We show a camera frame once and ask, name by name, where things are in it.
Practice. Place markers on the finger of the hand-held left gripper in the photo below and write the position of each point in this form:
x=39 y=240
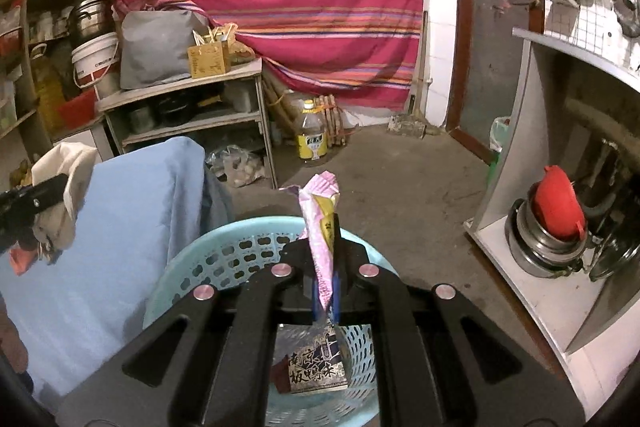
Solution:
x=35 y=199
x=17 y=236

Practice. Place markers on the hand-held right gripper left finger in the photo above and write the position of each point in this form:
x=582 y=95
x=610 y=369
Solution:
x=295 y=257

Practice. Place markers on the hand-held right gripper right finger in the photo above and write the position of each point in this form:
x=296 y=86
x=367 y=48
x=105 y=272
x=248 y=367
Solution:
x=350 y=257

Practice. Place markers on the red wrapper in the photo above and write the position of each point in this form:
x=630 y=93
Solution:
x=22 y=263

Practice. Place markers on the pink wrapper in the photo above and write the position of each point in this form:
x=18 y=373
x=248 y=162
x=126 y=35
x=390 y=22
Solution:
x=320 y=232

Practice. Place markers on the beige bag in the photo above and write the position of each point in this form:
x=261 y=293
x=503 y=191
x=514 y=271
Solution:
x=70 y=177

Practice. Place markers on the light blue plastic basket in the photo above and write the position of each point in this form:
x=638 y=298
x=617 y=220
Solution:
x=225 y=252

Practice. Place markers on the black and white snack packet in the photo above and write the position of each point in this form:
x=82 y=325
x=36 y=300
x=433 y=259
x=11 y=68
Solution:
x=315 y=364

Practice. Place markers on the person's left forearm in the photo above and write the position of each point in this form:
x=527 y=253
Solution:
x=12 y=337

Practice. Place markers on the dark grey cloth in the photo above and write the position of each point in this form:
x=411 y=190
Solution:
x=217 y=207

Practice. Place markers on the blue tablecloth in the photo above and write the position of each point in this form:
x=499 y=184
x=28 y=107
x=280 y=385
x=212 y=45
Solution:
x=115 y=257

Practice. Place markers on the red basin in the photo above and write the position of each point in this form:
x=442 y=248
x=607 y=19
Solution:
x=77 y=109

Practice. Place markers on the large oil jug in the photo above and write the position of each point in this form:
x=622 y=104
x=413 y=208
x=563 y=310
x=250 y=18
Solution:
x=50 y=97

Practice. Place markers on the clear bag of potatoes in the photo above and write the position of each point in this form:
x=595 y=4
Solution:
x=240 y=167

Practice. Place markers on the yellow label oil bottle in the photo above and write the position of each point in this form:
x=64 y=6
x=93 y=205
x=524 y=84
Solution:
x=311 y=137

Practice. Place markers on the small steel pot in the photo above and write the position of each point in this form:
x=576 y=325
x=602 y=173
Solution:
x=141 y=118

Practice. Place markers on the bundle of firewood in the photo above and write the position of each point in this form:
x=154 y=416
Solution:
x=335 y=117

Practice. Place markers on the grey brick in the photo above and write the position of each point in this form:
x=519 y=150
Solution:
x=407 y=126

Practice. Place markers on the white plastic bucket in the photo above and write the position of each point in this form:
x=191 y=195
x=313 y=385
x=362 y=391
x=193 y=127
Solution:
x=97 y=57

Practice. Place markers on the bundle of wooden sticks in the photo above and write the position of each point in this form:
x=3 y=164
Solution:
x=280 y=102

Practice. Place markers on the black pan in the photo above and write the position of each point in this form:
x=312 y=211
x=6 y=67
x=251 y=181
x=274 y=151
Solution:
x=177 y=109

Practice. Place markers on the large steel pot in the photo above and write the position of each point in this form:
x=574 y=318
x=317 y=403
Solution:
x=90 y=19

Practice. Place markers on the stack of steel pots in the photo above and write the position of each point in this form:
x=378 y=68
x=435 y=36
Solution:
x=540 y=257

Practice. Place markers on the small white shelf table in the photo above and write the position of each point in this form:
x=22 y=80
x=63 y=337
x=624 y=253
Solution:
x=190 y=84

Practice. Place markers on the grey bag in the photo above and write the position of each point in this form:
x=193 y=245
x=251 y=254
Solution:
x=160 y=52

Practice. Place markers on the white plastic bag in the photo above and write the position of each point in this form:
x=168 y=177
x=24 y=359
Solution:
x=500 y=134

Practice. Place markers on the white kitchen counter cabinet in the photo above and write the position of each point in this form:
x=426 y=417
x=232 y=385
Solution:
x=505 y=132

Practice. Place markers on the red plastic lid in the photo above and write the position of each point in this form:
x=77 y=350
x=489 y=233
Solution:
x=555 y=207

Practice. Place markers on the yellow utensil holder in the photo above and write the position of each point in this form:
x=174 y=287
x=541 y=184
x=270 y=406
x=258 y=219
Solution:
x=207 y=62

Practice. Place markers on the red striped hanging cloth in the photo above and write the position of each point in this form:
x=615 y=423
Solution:
x=275 y=7

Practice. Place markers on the brown framed door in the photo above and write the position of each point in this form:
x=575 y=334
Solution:
x=495 y=32

